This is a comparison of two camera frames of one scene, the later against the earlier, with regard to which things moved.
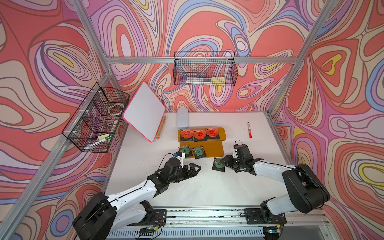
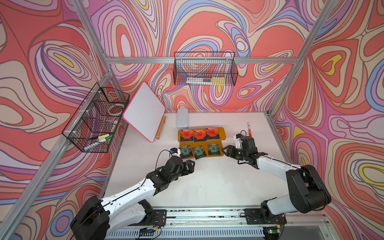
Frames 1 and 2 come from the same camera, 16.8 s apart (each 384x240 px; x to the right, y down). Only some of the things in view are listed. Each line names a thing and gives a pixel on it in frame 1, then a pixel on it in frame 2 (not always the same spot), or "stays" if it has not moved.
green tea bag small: x=199 y=152 stays
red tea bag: x=186 y=135 stays
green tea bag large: x=186 y=149 stays
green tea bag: x=217 y=165 to x=214 y=149
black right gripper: x=228 y=158 to x=230 y=150
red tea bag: x=212 y=133 stays
